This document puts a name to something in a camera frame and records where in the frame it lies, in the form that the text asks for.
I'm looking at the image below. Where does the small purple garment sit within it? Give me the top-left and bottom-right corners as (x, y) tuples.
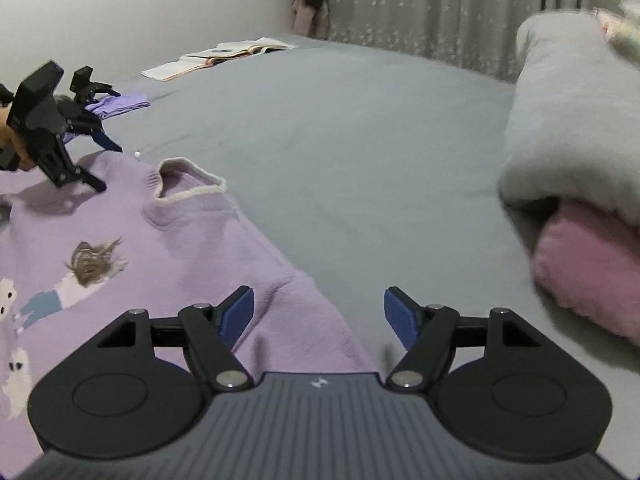
(82, 92), (151, 122)

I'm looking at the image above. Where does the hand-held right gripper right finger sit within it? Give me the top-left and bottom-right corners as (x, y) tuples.
(382, 286), (543, 392)

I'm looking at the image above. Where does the pink pillow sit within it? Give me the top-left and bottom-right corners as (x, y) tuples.
(530, 199), (640, 347)

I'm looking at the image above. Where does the person's left hand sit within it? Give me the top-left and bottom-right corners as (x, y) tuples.
(0, 109), (37, 170)

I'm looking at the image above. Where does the purple knitted sweater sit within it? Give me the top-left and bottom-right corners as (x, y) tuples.
(0, 150), (381, 478)

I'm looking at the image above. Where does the grey bed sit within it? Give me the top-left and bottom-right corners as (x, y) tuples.
(0, 34), (640, 480)

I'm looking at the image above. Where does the white patterned cloth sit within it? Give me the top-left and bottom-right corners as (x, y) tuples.
(141, 57), (217, 83)

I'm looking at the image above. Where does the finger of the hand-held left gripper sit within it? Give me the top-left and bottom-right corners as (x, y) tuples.
(36, 132), (108, 192)
(59, 66), (124, 154)

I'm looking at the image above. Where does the open book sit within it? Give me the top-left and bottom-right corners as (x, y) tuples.
(180, 36), (297, 68)

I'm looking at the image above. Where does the grey dotted curtain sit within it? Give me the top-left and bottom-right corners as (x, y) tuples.
(320, 0), (632, 84)

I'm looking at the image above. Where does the pink hanging garment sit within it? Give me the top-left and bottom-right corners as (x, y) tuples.
(292, 0), (331, 40)

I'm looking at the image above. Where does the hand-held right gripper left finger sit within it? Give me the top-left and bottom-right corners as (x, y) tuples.
(95, 285), (256, 392)

